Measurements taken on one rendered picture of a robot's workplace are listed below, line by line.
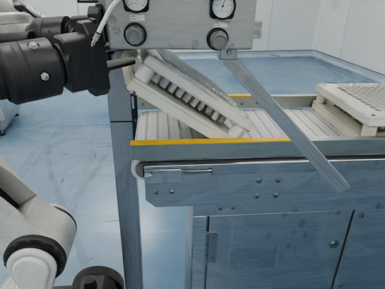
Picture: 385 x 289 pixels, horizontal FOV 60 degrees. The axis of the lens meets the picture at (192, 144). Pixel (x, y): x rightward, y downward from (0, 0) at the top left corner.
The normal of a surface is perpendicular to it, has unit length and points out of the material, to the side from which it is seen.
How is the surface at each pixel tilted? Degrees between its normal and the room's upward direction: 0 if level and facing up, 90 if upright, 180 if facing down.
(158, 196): 90
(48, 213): 44
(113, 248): 0
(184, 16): 90
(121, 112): 90
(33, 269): 90
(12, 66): 61
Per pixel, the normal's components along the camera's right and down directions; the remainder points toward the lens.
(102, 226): 0.02, -0.90
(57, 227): 0.71, -0.66
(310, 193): 0.10, 0.44
